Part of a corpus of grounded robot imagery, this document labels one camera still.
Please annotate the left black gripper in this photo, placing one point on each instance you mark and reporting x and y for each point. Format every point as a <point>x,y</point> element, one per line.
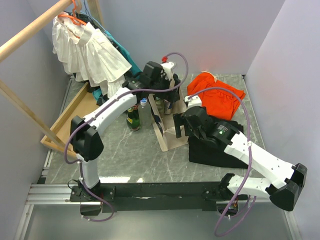
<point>172,95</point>

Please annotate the cream canvas tote bag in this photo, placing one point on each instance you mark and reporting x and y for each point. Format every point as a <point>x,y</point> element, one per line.
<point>164,126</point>

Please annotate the white ruffled garment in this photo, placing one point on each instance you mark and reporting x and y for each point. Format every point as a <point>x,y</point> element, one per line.
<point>87,52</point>

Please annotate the orange cloth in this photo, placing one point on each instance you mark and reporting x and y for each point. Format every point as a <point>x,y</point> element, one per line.
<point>218,103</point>

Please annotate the wooden clothes rail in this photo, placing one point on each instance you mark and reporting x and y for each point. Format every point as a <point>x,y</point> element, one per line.
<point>50,139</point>

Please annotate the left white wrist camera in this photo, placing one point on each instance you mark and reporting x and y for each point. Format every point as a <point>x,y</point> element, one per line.
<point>168,67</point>

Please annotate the black cloth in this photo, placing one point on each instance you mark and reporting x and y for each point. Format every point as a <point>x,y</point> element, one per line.
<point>202,153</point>

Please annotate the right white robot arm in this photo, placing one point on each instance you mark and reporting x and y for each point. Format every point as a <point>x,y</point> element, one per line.
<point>219,143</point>

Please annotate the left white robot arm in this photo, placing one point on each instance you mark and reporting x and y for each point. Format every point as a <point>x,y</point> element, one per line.
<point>85,132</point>

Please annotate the green glass bottle gold cap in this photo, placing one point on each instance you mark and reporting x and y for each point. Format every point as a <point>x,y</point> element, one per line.
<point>132,119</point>

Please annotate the pocari sweat plastic bottle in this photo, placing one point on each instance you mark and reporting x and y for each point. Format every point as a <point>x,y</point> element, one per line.
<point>145,114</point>

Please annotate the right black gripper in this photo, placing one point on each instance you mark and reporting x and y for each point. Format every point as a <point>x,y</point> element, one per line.
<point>179,120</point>

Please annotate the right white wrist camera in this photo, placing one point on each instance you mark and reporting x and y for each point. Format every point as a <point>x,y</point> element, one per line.
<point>194,101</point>

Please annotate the red bull can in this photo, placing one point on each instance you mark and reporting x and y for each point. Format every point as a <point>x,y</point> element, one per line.
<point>168,106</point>

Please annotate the orange clothes hanger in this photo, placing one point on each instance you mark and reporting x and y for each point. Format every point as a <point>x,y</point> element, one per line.
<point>73,17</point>

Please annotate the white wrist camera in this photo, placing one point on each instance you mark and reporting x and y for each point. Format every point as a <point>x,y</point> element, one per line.
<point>168,67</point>
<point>194,101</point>

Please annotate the wooden tray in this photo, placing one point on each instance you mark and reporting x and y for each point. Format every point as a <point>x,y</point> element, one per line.
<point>82,104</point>

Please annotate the teal garment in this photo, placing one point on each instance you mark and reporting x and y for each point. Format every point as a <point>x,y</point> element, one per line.
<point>108,89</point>

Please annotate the dark floral garment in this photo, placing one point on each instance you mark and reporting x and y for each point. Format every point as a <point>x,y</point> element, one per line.
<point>89,19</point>

